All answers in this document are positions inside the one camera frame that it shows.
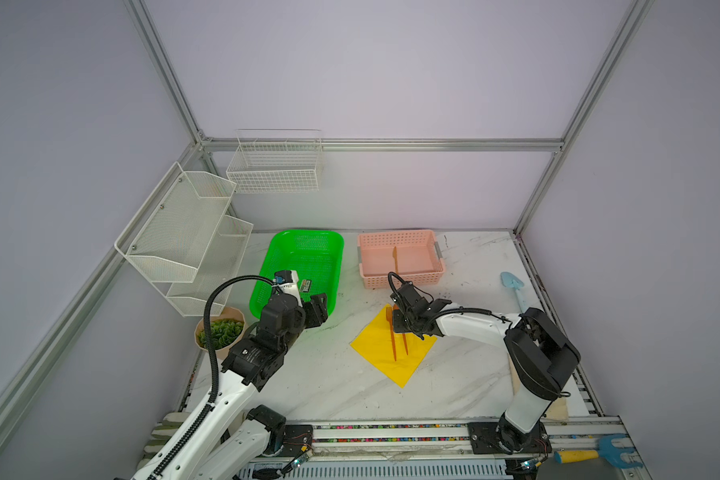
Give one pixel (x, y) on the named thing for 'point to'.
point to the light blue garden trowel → (512, 281)
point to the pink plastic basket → (419, 261)
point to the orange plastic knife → (396, 259)
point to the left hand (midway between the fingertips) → (314, 299)
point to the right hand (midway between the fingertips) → (395, 320)
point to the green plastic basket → (317, 256)
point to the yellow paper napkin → (374, 342)
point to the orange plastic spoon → (405, 342)
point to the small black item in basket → (306, 285)
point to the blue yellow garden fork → (605, 452)
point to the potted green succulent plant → (227, 329)
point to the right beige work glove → (557, 408)
